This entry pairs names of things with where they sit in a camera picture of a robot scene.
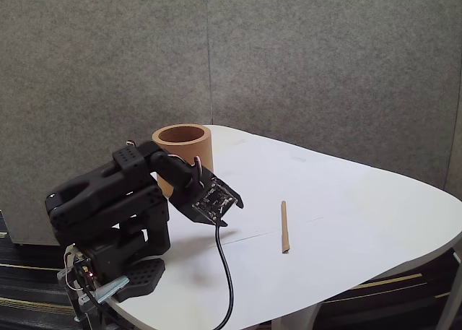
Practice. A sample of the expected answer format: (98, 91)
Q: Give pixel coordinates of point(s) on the brown pen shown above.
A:
(284, 229)

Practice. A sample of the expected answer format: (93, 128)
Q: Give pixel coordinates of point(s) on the brown cylindrical pen holder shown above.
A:
(195, 149)

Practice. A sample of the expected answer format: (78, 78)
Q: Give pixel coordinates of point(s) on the metal table clamp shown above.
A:
(112, 286)

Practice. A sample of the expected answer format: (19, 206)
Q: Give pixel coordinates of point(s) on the white table leg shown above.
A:
(447, 312)
(288, 322)

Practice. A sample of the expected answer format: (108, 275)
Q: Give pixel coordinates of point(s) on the grey felt partition panel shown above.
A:
(325, 55)
(90, 55)
(456, 128)

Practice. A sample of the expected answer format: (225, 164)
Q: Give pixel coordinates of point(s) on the bare camera circuit board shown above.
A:
(213, 200)

